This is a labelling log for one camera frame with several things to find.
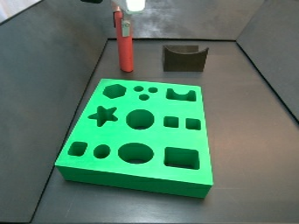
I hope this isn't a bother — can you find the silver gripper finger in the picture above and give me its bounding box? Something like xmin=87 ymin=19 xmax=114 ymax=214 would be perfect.
xmin=111 ymin=0 xmax=131 ymax=38

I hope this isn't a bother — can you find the red oval cylinder peg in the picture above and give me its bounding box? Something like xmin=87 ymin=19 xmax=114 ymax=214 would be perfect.
xmin=114 ymin=7 xmax=137 ymax=74

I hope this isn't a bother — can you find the green foam shape board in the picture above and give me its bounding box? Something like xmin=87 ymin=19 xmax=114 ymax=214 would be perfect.
xmin=55 ymin=79 xmax=214 ymax=198

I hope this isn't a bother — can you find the black curved holder stand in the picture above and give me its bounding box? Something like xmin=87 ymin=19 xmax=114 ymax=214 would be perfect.
xmin=163 ymin=45 xmax=210 ymax=72

